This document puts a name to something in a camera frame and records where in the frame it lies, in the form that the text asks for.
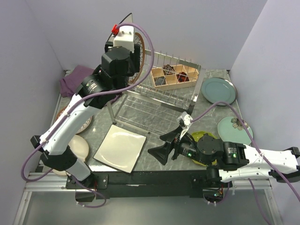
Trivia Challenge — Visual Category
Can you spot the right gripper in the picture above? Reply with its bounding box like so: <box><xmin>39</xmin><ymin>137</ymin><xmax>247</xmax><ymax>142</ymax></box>
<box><xmin>147</xmin><ymin>125</ymin><xmax>211</xmax><ymax>165</ymax></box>

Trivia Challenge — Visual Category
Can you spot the floral patterned plate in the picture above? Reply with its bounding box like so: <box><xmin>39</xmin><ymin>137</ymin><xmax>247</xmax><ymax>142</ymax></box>
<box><xmin>128</xmin><ymin>32</ymin><xmax>146</xmax><ymax>84</ymax></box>
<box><xmin>54</xmin><ymin>106</ymin><xmax>93</xmax><ymax>134</ymax></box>

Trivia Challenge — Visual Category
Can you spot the green polka dot plate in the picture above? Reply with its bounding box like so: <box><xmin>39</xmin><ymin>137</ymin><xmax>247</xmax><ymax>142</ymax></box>
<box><xmin>192</xmin><ymin>131</ymin><xmax>217</xmax><ymax>166</ymax></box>

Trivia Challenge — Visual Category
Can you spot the square cream plate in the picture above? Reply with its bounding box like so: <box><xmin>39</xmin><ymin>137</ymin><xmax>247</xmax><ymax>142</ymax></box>
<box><xmin>93</xmin><ymin>125</ymin><xmax>146</xmax><ymax>173</ymax></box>
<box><xmin>107</xmin><ymin>13</ymin><xmax>133</xmax><ymax>47</ymax></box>

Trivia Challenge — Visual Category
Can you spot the mint floral plate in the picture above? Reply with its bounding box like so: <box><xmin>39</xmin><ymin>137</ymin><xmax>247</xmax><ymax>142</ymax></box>
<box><xmin>217</xmin><ymin>116</ymin><xmax>251</xmax><ymax>145</ymax></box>

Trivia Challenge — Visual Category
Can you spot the teal round plate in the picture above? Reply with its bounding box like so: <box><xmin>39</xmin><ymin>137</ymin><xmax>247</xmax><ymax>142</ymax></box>
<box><xmin>201</xmin><ymin>77</ymin><xmax>238</xmax><ymax>104</ymax></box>

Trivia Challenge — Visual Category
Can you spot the cream round bowl plate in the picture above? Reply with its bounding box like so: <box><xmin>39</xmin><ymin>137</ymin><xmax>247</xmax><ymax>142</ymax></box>
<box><xmin>48</xmin><ymin>135</ymin><xmax>90</xmax><ymax>176</ymax></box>

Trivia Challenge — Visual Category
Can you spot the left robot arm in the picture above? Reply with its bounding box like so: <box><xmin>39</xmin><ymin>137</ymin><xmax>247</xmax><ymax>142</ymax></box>
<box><xmin>31</xmin><ymin>42</ymin><xmax>141</xmax><ymax>188</ymax></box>

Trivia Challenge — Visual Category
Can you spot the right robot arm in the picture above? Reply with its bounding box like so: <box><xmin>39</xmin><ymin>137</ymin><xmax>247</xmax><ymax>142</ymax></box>
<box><xmin>148</xmin><ymin>127</ymin><xmax>300</xmax><ymax>187</ymax></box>

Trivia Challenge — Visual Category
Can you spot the metal dish rack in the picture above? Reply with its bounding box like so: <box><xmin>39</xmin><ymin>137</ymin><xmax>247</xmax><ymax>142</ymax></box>
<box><xmin>108</xmin><ymin>52</ymin><xmax>206</xmax><ymax>135</ymax></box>

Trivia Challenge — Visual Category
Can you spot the grey fabric roll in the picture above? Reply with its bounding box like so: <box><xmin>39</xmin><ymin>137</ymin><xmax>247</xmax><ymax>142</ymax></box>
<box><xmin>155</xmin><ymin>76</ymin><xmax>166</xmax><ymax>86</ymax></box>

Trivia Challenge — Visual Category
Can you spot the purple cloth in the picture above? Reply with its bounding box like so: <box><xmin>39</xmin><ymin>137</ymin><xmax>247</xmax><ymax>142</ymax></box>
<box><xmin>59</xmin><ymin>64</ymin><xmax>122</xmax><ymax>104</ymax></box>

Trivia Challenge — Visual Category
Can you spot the patterned fabric roll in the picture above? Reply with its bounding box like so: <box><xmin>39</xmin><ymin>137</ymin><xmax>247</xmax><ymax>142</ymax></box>
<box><xmin>162</xmin><ymin>64</ymin><xmax>175</xmax><ymax>75</ymax></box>

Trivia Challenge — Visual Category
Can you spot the wooden compartment tray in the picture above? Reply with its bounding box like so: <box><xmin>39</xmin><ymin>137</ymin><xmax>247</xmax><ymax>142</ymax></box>
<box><xmin>150</xmin><ymin>64</ymin><xmax>199</xmax><ymax>90</ymax></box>

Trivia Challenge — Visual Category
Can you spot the red black fabric roll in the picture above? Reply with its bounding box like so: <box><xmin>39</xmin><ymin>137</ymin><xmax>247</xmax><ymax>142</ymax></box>
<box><xmin>176</xmin><ymin>72</ymin><xmax>189</xmax><ymax>83</ymax></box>

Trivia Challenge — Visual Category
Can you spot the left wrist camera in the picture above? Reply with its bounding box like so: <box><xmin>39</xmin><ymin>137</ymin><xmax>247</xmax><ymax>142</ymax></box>
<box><xmin>112</xmin><ymin>25</ymin><xmax>135</xmax><ymax>53</ymax></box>

